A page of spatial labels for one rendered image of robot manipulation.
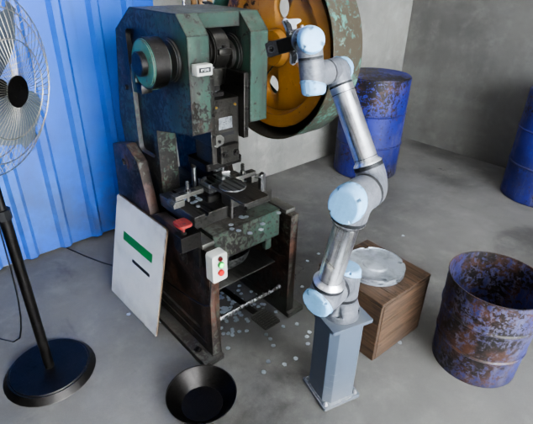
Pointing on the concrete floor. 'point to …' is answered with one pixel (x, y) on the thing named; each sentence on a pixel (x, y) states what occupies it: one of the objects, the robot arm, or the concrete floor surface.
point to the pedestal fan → (25, 385)
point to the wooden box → (391, 308)
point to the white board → (139, 262)
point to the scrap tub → (488, 317)
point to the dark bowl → (201, 394)
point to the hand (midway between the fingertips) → (286, 42)
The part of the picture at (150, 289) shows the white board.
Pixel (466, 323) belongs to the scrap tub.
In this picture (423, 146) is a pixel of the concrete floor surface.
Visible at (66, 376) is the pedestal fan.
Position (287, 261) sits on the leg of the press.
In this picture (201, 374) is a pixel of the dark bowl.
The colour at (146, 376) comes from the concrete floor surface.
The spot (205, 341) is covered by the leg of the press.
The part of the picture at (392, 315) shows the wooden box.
